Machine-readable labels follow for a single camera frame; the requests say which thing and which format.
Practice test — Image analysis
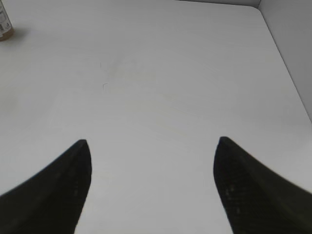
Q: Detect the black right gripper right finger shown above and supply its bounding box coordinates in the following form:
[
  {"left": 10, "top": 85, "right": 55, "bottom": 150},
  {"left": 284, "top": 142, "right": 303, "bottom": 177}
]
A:
[{"left": 213, "top": 136, "right": 312, "bottom": 234}]

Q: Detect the orange juice bottle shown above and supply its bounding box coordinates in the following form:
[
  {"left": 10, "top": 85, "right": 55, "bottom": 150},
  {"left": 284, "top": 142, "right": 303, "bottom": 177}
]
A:
[{"left": 0, "top": 1, "right": 14, "bottom": 41}]

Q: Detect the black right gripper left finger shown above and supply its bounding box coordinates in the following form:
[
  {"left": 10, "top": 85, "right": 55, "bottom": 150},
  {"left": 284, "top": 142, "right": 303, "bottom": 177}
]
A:
[{"left": 0, "top": 139, "right": 92, "bottom": 234}]

